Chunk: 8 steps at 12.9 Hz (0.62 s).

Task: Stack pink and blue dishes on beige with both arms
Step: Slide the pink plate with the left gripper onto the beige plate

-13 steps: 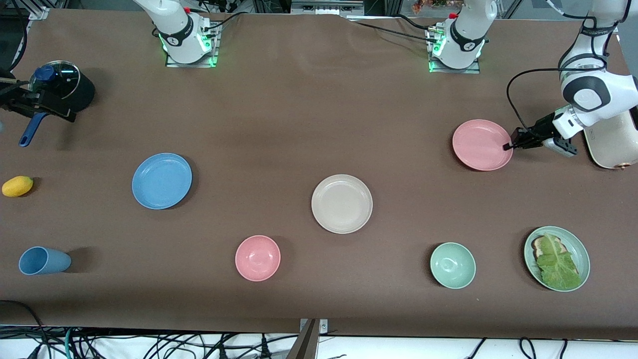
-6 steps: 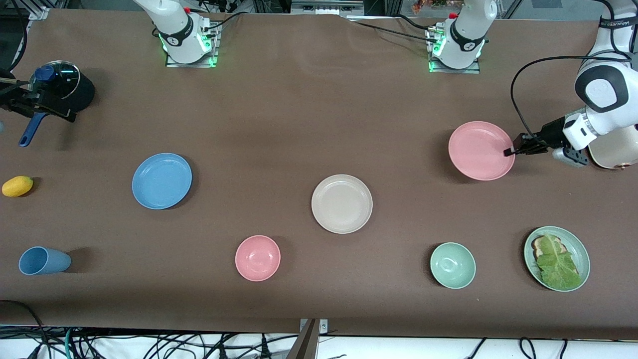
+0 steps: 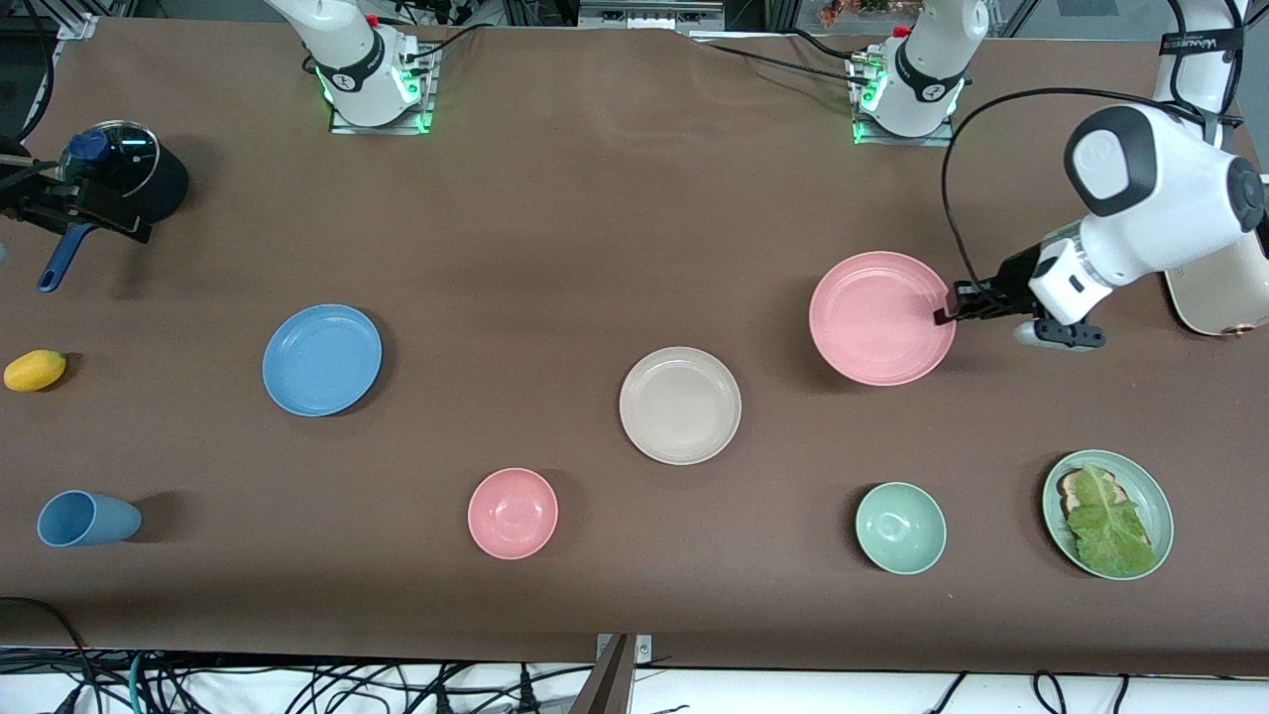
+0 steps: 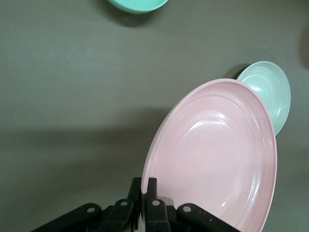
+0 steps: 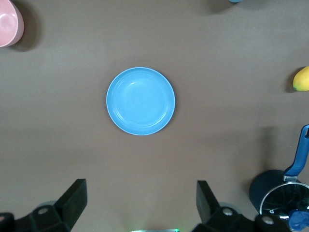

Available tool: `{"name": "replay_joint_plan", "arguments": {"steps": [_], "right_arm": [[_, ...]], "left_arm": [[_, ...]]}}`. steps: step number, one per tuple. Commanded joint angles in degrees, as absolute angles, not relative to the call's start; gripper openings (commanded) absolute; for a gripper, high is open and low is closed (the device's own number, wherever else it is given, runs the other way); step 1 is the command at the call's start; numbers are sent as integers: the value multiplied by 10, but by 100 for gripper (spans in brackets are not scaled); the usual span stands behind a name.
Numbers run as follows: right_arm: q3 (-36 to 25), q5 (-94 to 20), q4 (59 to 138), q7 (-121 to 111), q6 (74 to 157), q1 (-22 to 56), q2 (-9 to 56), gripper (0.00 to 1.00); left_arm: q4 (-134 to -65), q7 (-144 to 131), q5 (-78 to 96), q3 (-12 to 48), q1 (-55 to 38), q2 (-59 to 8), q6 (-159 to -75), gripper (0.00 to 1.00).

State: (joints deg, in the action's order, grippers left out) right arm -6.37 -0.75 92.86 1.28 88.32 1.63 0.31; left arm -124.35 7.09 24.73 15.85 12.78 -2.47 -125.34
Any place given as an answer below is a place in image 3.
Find pink plate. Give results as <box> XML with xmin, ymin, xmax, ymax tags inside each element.
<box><xmin>809</xmin><ymin>251</ymin><xmax>958</xmax><ymax>387</ymax></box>

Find blue plate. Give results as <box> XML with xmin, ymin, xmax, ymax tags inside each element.
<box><xmin>262</xmin><ymin>303</ymin><xmax>384</xmax><ymax>417</ymax></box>

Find glass lid with blue knob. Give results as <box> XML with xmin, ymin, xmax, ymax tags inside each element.
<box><xmin>57</xmin><ymin>120</ymin><xmax>161</xmax><ymax>204</ymax></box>

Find yellow lemon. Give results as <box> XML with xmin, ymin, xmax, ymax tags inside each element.
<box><xmin>3</xmin><ymin>349</ymin><xmax>67</xmax><ymax>393</ymax></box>

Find cream white board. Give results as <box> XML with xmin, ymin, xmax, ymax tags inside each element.
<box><xmin>1162</xmin><ymin>233</ymin><xmax>1269</xmax><ymax>338</ymax></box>

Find toasted bread slice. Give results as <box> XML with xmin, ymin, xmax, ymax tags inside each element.
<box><xmin>1056</xmin><ymin>469</ymin><xmax>1121</xmax><ymax>517</ymax></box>

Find green bowl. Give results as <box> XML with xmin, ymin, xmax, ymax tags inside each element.
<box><xmin>855</xmin><ymin>481</ymin><xmax>948</xmax><ymax>576</ymax></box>

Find green plate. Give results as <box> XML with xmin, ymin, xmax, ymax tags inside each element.
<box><xmin>1041</xmin><ymin>449</ymin><xmax>1175</xmax><ymax>581</ymax></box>

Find green lettuce leaf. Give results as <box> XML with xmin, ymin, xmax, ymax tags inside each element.
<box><xmin>1066</xmin><ymin>463</ymin><xmax>1159</xmax><ymax>578</ymax></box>

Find blue cup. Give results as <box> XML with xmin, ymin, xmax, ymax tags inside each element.
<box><xmin>37</xmin><ymin>490</ymin><xmax>143</xmax><ymax>548</ymax></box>

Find beige plate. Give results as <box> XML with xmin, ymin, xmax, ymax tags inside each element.
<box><xmin>619</xmin><ymin>346</ymin><xmax>743</xmax><ymax>466</ymax></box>

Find brown table cover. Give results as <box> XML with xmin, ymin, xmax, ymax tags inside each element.
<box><xmin>0</xmin><ymin>15</ymin><xmax>1269</xmax><ymax>677</ymax></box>

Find pink bowl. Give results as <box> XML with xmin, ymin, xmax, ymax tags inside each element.
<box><xmin>467</xmin><ymin>467</ymin><xmax>559</xmax><ymax>561</ymax></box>

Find black pot with blue handle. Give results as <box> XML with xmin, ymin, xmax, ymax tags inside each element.
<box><xmin>37</xmin><ymin>119</ymin><xmax>190</xmax><ymax>295</ymax></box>

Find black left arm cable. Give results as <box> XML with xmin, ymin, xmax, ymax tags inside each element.
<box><xmin>941</xmin><ymin>0</ymin><xmax>1245</xmax><ymax>308</ymax></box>

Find black base cable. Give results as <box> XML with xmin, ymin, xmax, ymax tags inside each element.
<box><xmin>788</xmin><ymin>28</ymin><xmax>865</xmax><ymax>62</ymax></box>
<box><xmin>694</xmin><ymin>40</ymin><xmax>873</xmax><ymax>87</ymax></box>
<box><xmin>402</xmin><ymin>22</ymin><xmax>497</xmax><ymax>62</ymax></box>

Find thick black floor cable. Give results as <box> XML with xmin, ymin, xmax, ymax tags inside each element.
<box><xmin>0</xmin><ymin>595</ymin><xmax>98</xmax><ymax>714</ymax></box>

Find grey metal rail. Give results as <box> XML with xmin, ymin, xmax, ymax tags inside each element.
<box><xmin>578</xmin><ymin>0</ymin><xmax>725</xmax><ymax>35</ymax></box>

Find metal table bracket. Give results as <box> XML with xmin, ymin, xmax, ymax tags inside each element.
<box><xmin>570</xmin><ymin>633</ymin><xmax>653</xmax><ymax>714</ymax></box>

